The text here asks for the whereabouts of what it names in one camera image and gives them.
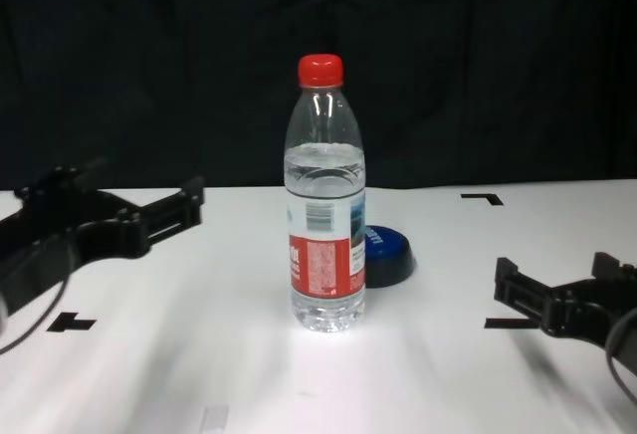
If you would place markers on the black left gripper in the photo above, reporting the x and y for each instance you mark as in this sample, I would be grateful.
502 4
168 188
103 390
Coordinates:
60 240

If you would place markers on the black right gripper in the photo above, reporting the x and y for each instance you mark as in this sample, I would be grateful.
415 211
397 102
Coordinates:
592 309

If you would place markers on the black curtain backdrop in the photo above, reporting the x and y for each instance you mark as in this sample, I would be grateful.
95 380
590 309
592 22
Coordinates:
149 56

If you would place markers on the blue round lid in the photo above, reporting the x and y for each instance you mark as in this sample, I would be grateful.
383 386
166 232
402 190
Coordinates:
393 260

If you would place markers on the clear water bottle red cap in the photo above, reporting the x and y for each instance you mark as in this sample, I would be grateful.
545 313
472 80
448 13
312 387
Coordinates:
323 255

